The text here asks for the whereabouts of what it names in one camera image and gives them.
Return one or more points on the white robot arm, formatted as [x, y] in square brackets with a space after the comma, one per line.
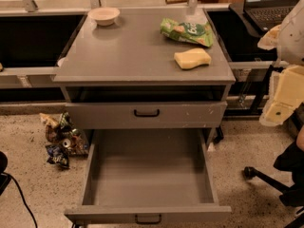
[290, 43]

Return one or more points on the wooden stick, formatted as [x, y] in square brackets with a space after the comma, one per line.
[175, 1]

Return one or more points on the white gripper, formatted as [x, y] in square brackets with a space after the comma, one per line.
[293, 38]

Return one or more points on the closed grey middle drawer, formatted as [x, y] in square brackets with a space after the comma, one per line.
[146, 115]

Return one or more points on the black laptop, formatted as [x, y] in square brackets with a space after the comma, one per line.
[265, 14]

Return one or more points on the black device at left edge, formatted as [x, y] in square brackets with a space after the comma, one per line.
[4, 177]

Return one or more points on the black laptop stand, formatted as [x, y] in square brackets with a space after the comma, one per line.
[253, 78]

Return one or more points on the green chip bag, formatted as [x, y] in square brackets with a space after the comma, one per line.
[193, 33]

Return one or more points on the open grey bottom drawer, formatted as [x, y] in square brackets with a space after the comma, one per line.
[148, 176]

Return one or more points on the white bowl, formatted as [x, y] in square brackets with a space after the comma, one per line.
[104, 16]

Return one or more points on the grey drawer cabinet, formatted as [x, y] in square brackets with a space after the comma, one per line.
[132, 62]

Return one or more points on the pile of snack wrappers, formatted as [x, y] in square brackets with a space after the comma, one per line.
[63, 139]

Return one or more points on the yellow sponge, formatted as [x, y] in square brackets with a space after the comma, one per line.
[192, 58]

